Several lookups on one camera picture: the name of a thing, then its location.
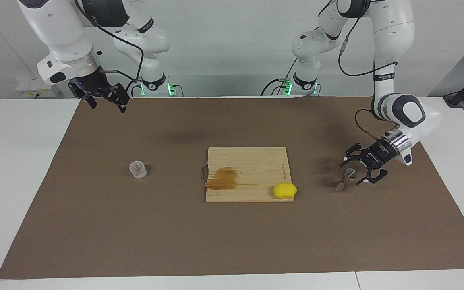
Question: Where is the black base cable bundle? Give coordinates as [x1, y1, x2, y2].
[261, 60, 299, 96]

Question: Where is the brown table mat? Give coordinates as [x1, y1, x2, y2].
[0, 97, 464, 279]

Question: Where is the small clear glass cup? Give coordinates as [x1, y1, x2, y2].
[129, 160, 148, 179]

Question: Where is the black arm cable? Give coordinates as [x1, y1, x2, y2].
[74, 0, 145, 94]
[317, 0, 398, 140]

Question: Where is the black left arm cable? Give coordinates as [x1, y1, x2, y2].
[317, 0, 398, 140]

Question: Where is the white wall socket strip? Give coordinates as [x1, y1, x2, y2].
[16, 79, 61, 98]

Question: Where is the steel double jigger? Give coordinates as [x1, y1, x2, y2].
[334, 167, 357, 193]

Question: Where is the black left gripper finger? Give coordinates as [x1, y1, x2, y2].
[340, 143, 372, 168]
[355, 161, 389, 186]

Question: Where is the yellow lemon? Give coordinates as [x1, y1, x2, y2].
[273, 182, 298, 200]

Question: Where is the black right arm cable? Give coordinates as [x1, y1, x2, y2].
[74, 0, 145, 94]

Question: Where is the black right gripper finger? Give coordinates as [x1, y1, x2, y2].
[105, 84, 131, 114]
[81, 92, 98, 110]

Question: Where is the bamboo cutting board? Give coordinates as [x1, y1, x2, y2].
[205, 147, 295, 203]

